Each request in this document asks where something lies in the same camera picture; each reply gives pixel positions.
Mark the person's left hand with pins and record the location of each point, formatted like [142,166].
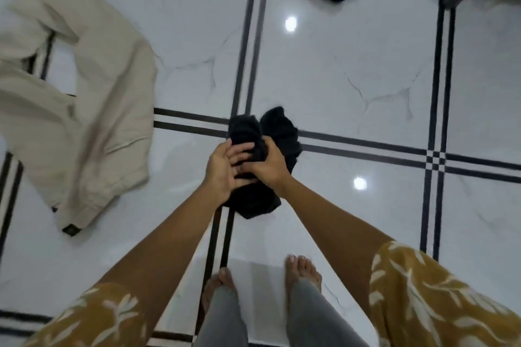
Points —
[219,174]

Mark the person's right hand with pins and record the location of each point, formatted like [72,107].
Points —
[273,170]

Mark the person's right fingers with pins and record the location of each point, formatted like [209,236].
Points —
[272,150]

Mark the person's left fingers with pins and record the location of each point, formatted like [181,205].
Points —
[239,152]

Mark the black cloth garment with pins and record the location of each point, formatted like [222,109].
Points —
[281,131]

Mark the person's right forearm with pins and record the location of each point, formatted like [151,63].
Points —
[333,233]

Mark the person's left forearm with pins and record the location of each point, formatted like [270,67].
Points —
[163,253]

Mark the person's right foot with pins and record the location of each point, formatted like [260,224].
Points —
[301,271]

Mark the person's foot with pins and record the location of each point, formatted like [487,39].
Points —
[219,281]
[301,271]

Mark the person's left foot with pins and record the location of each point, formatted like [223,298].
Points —
[219,281]

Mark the beige trousers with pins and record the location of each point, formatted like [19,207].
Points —
[101,115]

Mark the grey trousers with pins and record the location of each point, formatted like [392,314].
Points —
[313,318]

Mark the mustard floral shirt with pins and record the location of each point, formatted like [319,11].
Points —
[427,302]

